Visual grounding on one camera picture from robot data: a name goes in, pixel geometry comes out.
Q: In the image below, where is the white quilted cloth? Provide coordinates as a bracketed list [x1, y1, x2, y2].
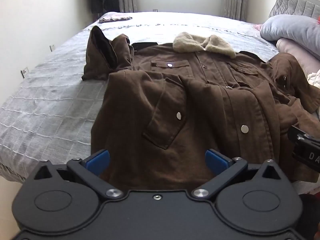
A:
[307, 68, 320, 89]

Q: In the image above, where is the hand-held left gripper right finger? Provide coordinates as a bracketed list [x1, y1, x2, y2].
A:
[191, 149, 287, 199]

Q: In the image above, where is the folded pinkish grey cloth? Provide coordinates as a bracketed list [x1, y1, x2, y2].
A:
[99, 15, 133, 23]

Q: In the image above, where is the light blue pillow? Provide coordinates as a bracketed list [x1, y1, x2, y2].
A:
[260, 14, 320, 57]

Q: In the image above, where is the brown coat with fleece collar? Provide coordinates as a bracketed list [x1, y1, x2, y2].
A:
[82, 26, 320, 190]

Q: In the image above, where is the pale pink pillow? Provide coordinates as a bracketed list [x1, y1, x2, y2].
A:
[276, 38, 320, 80]

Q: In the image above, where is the bed with grey bedspread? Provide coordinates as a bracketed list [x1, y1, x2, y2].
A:
[0, 11, 320, 182]

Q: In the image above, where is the grey quilted pillow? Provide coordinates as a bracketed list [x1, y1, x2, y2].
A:
[269, 0, 320, 20]

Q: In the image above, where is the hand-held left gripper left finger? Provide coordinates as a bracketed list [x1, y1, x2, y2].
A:
[34, 149, 124, 199]

